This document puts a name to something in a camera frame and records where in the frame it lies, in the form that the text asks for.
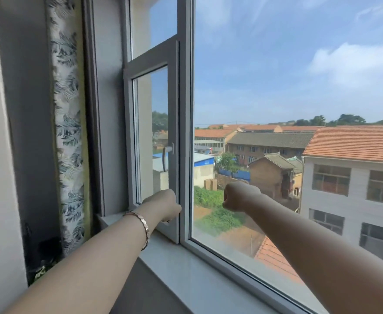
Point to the white window sash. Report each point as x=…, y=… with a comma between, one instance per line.
x=173, y=111

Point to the person's left forearm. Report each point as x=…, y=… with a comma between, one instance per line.
x=90, y=268

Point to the person's right fingers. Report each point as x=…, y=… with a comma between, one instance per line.
x=230, y=201

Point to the white window frame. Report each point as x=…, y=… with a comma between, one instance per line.
x=185, y=94

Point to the small brown brick house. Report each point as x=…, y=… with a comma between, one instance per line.
x=271, y=174

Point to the long brown brick building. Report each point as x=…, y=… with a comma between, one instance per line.
x=270, y=145

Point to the person's right hand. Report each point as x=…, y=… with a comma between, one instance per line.
x=240, y=196

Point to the person's right forearm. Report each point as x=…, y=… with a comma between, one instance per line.
x=322, y=258

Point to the orange tiled roof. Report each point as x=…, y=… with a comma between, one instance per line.
x=275, y=258

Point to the person's left fingers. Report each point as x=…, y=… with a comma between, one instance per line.
x=175, y=210

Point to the leaf patterned curtain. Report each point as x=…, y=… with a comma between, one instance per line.
x=68, y=127

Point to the white building with orange roof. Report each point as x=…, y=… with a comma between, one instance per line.
x=355, y=179

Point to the blue fence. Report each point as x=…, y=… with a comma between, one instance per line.
x=240, y=174

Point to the person's left hand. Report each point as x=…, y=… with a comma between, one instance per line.
x=160, y=202

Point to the white window sill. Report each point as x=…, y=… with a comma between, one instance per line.
x=191, y=277

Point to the blue roofed shed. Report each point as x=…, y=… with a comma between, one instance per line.
x=203, y=163

